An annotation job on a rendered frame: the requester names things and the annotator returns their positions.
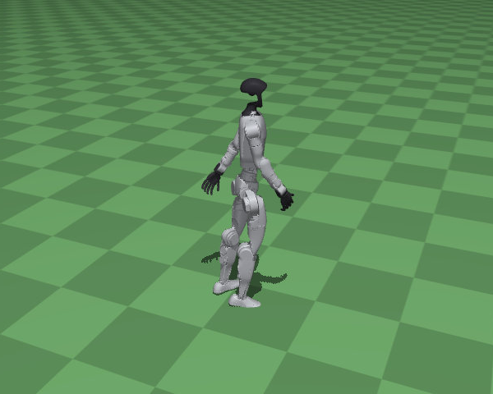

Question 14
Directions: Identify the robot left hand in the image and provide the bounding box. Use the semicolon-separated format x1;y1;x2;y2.
201;163;224;195

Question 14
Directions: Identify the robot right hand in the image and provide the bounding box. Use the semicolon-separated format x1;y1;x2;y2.
275;187;294;211

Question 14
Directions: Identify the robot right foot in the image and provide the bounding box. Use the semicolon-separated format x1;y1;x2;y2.
228;294;260;308

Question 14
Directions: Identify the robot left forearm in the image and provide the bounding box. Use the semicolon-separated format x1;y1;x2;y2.
217;141;239;173

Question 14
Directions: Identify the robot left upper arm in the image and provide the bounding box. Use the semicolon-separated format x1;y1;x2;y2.
233;127;240;150

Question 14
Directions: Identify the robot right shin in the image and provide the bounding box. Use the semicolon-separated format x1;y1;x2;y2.
237;248;257;300

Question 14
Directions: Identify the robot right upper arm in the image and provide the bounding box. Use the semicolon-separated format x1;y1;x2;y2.
244;121;269;170

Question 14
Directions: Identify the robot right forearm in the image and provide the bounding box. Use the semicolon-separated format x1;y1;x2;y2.
260;159;287;195

